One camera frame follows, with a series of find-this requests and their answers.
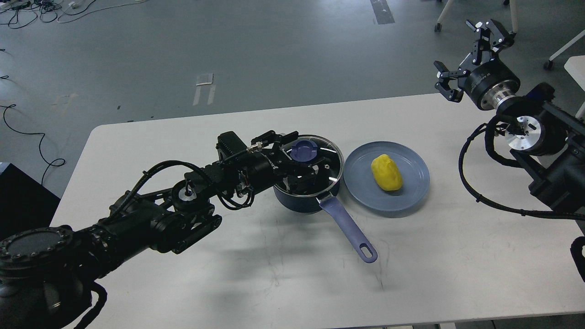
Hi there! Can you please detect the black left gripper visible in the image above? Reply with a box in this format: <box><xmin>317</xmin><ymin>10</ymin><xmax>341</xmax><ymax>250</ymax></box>
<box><xmin>247</xmin><ymin>130</ymin><xmax>334</xmax><ymax>195</ymax></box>

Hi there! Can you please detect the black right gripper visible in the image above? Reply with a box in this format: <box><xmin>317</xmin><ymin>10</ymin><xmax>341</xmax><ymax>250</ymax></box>
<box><xmin>433</xmin><ymin>19</ymin><xmax>521</xmax><ymax>111</ymax></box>

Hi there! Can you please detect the glass pot lid blue knob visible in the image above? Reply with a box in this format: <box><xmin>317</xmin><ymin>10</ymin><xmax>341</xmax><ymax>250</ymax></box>
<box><xmin>274</xmin><ymin>134</ymin><xmax>344</xmax><ymax>197</ymax></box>

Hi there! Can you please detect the yellow potato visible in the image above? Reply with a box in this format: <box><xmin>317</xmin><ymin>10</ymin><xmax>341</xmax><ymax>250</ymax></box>
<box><xmin>370</xmin><ymin>154</ymin><xmax>403</xmax><ymax>191</ymax></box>

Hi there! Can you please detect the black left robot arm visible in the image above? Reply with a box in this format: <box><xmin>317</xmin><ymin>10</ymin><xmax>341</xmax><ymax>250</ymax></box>
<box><xmin>1</xmin><ymin>131</ymin><xmax>334</xmax><ymax>329</ymax></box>

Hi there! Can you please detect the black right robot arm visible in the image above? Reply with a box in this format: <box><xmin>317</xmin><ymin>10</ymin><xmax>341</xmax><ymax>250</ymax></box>
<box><xmin>433</xmin><ymin>20</ymin><xmax>585</xmax><ymax>222</ymax></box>

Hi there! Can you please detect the white chair leg with caster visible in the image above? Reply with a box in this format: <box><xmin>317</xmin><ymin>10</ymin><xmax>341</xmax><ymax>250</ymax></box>
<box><xmin>433</xmin><ymin>0</ymin><xmax>520</xmax><ymax>35</ymax></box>

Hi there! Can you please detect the blue round plate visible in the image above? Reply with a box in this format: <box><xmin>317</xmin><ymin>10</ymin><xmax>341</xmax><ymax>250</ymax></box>
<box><xmin>343</xmin><ymin>141</ymin><xmax>430</xmax><ymax>217</ymax></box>

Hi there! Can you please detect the white table leg right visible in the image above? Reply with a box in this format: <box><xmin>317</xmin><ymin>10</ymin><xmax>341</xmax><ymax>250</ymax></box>
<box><xmin>543</xmin><ymin>29</ymin><xmax>585</xmax><ymax>90</ymax></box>

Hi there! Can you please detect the black box at left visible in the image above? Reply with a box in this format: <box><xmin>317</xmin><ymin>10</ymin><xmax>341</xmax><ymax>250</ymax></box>
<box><xmin>0</xmin><ymin>162</ymin><xmax>60</xmax><ymax>240</ymax></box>

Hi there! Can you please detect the dark blue saucepan purple handle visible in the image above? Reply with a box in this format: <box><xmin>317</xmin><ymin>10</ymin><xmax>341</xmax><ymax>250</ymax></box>
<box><xmin>272</xmin><ymin>134</ymin><xmax>379</xmax><ymax>264</ymax></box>

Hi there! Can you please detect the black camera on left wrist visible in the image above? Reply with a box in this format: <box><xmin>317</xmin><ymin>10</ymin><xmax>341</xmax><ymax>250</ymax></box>
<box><xmin>216</xmin><ymin>131</ymin><xmax>247</xmax><ymax>162</ymax></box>

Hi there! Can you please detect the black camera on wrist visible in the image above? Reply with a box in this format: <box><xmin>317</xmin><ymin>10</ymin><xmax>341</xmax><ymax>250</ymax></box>
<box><xmin>216</xmin><ymin>131</ymin><xmax>247</xmax><ymax>162</ymax></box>
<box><xmin>526</xmin><ymin>82</ymin><xmax>555</xmax><ymax>103</ymax></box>

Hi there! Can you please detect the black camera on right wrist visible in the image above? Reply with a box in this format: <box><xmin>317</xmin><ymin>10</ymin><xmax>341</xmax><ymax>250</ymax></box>
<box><xmin>526</xmin><ymin>82</ymin><xmax>555</xmax><ymax>103</ymax></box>

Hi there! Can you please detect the black floor cable left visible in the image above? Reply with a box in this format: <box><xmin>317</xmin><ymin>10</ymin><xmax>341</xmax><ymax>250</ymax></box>
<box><xmin>0</xmin><ymin>104</ymin><xmax>66</xmax><ymax>185</ymax></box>

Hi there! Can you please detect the tangled cables top left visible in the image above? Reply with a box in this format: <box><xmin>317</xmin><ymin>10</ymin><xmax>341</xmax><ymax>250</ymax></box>
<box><xmin>0</xmin><ymin>0</ymin><xmax>147</xmax><ymax>29</ymax></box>

